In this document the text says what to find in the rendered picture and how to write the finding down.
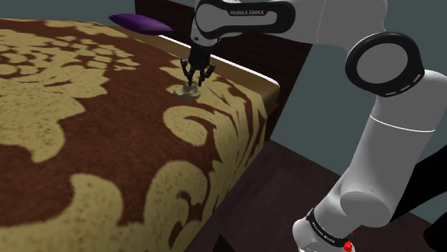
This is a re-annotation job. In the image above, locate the purple pillow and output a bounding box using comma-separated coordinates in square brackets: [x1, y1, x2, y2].
[107, 13, 175, 36]

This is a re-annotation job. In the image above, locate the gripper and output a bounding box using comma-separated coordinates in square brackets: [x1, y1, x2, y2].
[180, 44, 216, 88]

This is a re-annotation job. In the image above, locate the small beige lumpy object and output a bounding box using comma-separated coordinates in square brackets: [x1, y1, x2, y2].
[174, 82, 202, 101]

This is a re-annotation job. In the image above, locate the bed with brown patterned cover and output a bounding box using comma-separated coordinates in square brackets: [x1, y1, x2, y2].
[0, 0, 314, 252]

